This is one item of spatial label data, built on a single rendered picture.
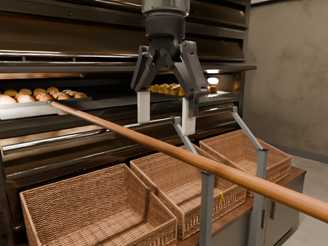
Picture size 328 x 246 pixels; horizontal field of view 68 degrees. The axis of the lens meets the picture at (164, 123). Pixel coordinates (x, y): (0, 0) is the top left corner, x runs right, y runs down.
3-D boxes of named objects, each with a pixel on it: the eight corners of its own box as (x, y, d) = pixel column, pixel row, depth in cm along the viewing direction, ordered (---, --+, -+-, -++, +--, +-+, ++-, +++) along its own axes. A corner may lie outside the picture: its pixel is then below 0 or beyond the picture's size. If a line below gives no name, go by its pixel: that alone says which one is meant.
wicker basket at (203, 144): (196, 174, 194) (197, 140, 188) (237, 157, 229) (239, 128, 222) (251, 198, 157) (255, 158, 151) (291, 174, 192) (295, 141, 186)
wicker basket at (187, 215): (129, 201, 155) (127, 160, 148) (191, 175, 190) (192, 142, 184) (182, 242, 118) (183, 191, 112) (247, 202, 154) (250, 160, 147)
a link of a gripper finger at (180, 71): (173, 53, 48) (177, 48, 47) (200, 99, 45) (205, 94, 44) (158, 52, 46) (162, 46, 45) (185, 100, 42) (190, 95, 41)
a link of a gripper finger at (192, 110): (194, 87, 44) (207, 88, 42) (193, 115, 45) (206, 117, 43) (188, 88, 43) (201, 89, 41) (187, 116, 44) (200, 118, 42)
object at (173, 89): (138, 90, 237) (138, 84, 235) (175, 87, 267) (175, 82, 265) (182, 96, 191) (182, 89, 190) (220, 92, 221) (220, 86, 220)
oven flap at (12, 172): (5, 179, 109) (-3, 135, 109) (237, 121, 221) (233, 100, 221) (6, 179, 106) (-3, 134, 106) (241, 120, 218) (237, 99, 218)
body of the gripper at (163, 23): (135, 17, 47) (136, 67, 48) (166, 9, 40) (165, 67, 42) (165, 22, 51) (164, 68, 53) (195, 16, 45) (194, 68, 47)
